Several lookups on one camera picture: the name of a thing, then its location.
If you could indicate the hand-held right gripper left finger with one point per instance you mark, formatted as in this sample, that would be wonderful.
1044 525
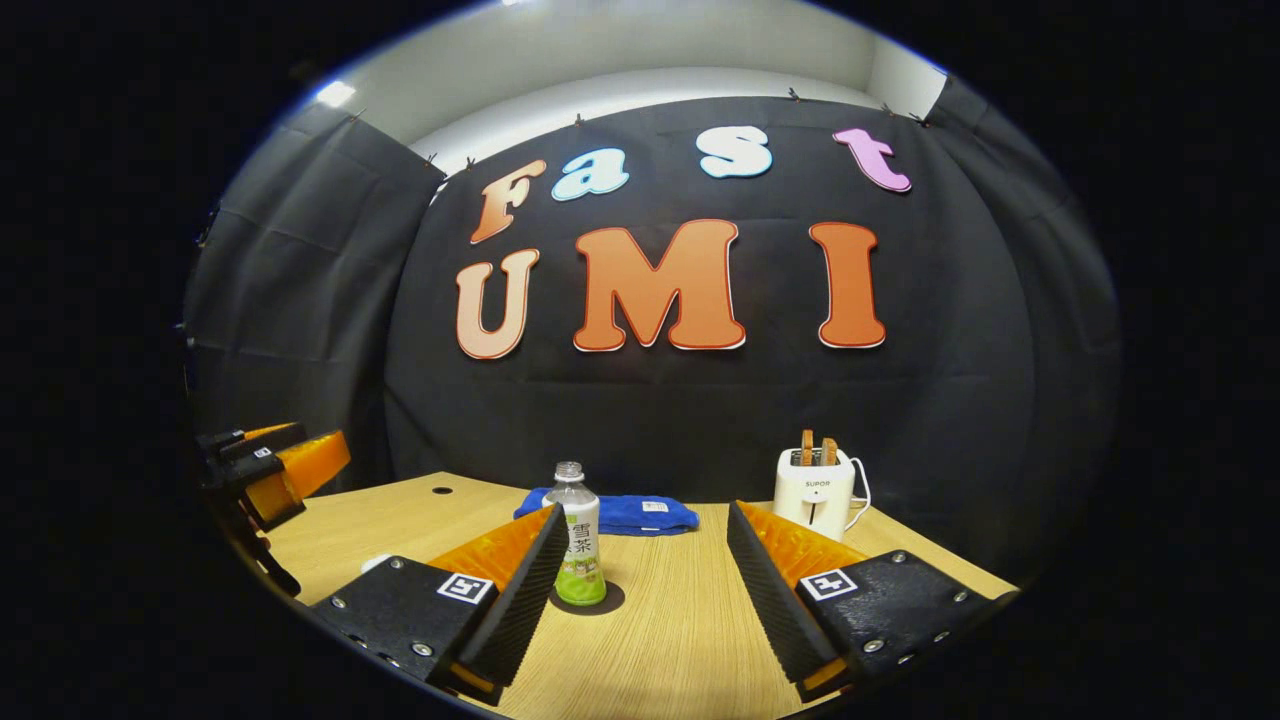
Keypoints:
515 610

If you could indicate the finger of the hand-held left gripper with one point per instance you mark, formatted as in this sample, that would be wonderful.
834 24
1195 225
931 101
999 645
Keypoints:
265 440
310 465

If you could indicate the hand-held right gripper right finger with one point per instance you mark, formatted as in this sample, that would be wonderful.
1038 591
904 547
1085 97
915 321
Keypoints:
775 610

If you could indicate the clear water bottle green label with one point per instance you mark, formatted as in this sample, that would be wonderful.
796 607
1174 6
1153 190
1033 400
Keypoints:
585 560

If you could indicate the dark round coaster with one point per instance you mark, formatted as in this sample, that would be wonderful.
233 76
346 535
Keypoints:
612 598

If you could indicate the white toaster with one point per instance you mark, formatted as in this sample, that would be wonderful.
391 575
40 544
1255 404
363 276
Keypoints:
815 495

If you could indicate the blue folded towel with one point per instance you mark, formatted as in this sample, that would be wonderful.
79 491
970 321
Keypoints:
640 515

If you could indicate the brown toast slice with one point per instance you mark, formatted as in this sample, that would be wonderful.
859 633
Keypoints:
806 448
829 452

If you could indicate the black backdrop cloth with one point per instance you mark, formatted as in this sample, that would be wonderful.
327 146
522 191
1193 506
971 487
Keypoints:
700 420

